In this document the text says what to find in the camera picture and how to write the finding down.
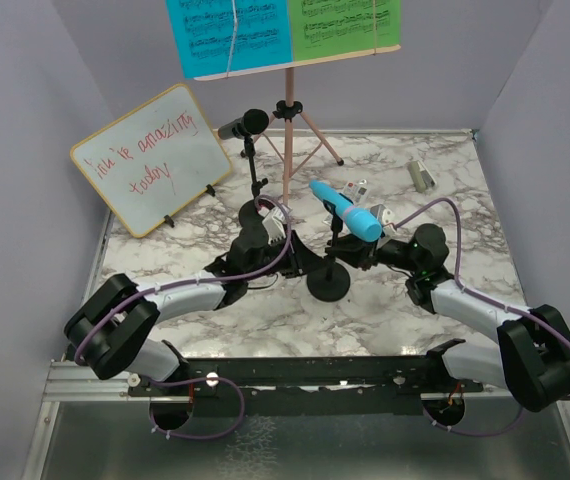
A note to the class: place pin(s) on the black mic stand front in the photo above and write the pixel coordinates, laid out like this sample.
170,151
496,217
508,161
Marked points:
331,282

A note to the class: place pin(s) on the pink music stand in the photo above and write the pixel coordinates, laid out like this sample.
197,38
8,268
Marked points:
290,140

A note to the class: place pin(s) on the green sheet music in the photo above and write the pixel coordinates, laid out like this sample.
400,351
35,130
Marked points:
324,29

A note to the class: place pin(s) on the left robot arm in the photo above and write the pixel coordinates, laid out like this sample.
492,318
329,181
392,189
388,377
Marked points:
111,330

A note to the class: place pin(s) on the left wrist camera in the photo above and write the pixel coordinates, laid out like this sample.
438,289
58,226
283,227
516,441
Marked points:
275,225

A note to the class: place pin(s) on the black microphone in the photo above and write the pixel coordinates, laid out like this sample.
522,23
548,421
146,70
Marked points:
253,122

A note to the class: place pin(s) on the grey eraser block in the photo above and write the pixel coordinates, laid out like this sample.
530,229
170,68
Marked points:
421,176

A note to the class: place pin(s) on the blue sheet music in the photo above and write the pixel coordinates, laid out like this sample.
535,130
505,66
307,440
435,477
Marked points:
226,36

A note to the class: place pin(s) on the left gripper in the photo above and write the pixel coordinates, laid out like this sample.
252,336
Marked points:
304,259

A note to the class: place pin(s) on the blue toy microphone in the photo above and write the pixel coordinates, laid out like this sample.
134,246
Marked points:
369,232

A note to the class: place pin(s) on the yellow framed whiteboard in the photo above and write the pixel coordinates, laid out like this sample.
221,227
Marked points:
152,162

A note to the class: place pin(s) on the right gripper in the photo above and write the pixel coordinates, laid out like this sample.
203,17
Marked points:
358,251

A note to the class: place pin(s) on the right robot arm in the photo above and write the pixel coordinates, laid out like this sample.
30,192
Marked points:
531,353

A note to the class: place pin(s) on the white remote packet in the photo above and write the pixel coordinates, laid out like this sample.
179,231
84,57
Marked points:
357,191

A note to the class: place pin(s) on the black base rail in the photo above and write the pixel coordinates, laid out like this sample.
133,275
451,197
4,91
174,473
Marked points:
298,386

